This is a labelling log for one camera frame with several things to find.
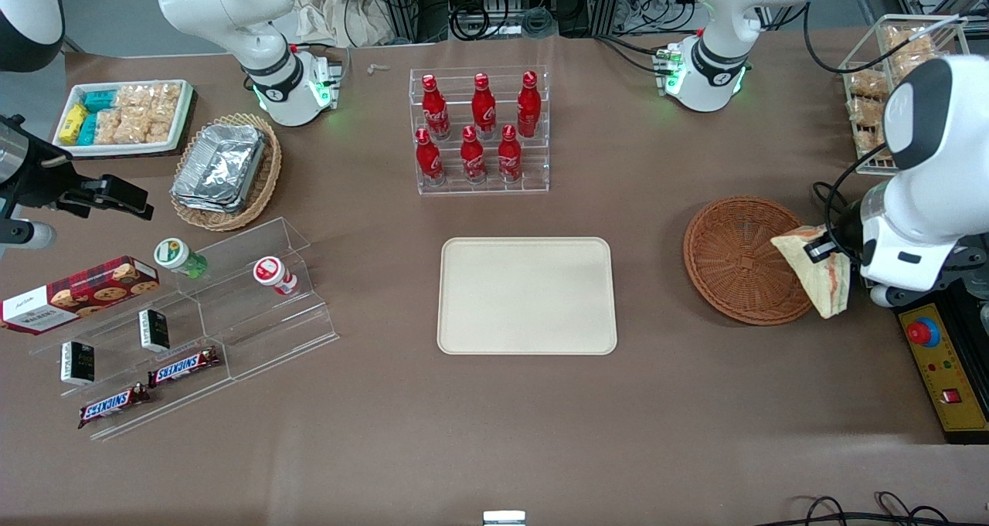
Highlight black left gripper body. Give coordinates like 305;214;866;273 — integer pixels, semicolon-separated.
833;202;866;268

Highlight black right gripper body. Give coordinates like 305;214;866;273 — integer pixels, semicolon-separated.
12;149;100;209

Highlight triangle sandwich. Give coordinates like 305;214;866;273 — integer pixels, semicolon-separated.
771;225;851;320

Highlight dark brown under tray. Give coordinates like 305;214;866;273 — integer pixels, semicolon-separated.
58;86;199;161

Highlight white snack tray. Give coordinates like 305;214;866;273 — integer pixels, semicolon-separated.
53;80;194;156

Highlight brown round wicker basket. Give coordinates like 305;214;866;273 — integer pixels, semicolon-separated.
683;195;826;327

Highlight light wicker oval basket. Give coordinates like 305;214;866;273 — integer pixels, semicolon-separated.
170;112;283;232

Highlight beige plastic tray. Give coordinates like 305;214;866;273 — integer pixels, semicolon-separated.
437;236;619;356

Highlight yellow snack pack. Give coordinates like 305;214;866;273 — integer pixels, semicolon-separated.
58;103;88;145

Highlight clear rice cracker bag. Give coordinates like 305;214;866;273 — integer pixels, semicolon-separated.
144;109;180;144
116;83;182;116
93;109;148;145

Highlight green lidded small bottle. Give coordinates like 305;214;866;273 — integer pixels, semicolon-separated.
153;237;208;280

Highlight red tartan cookie box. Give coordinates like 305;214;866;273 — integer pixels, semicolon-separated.
0;256;161;335

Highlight aluminium foil container stack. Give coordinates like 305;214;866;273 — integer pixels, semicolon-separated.
172;123;267;214

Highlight small black snack box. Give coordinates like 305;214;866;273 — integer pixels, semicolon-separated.
139;308;171;353
60;341;96;386

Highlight red lidded small bottle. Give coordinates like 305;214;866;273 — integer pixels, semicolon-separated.
253;256;298;297

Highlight yellow emergency stop box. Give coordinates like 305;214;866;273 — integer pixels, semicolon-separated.
896;300;989;444

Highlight Snickers chocolate bar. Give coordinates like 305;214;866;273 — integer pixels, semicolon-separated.
77;383;152;430
147;346;221;388

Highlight clear acrylic stepped display stand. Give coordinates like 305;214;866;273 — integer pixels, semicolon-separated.
29;217;341;442

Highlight beige crumpled cloth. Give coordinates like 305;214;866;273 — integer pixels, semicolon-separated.
292;0;396;49

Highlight red cola bottle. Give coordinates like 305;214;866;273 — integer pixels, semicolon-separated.
498;124;523;183
421;74;451;141
471;72;498;138
460;125;488;184
517;70;541;137
415;127;445;185

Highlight clear acrylic bottle rack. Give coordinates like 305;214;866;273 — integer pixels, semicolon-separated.
410;66;551;196

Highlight white wire snack rack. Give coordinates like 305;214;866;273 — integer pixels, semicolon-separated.
838;14;971;176

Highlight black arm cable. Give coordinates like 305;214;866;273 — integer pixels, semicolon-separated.
802;1;967;268

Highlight black floor cables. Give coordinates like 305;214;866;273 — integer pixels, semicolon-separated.
773;493;989;526

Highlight aluminium profile frame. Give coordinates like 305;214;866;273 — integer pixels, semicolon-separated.
375;0;435;45

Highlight black coiled cable bundle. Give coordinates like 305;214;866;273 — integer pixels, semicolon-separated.
450;2;559;42

